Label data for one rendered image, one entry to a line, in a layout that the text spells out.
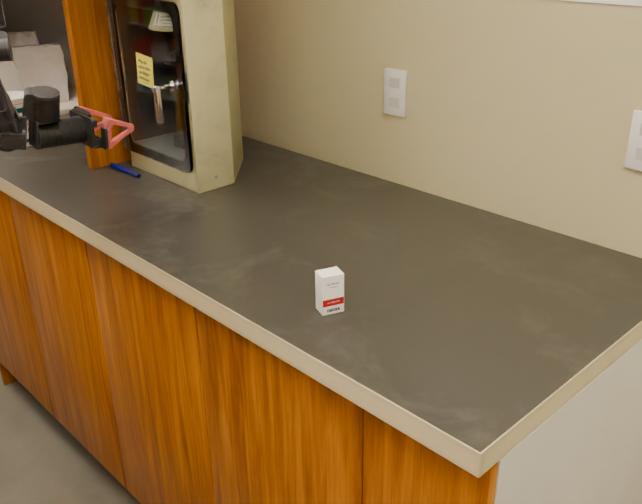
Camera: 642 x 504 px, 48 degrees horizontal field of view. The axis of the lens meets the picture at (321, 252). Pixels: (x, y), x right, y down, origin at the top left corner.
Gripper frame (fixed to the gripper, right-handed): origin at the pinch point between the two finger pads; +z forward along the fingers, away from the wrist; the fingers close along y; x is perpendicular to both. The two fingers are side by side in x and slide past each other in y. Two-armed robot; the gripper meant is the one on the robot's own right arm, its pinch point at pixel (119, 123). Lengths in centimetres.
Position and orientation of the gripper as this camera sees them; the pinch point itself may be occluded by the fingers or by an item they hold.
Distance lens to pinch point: 171.1
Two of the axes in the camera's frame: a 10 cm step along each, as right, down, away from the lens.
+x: -0.5, 9.1, 4.1
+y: -6.8, -3.3, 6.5
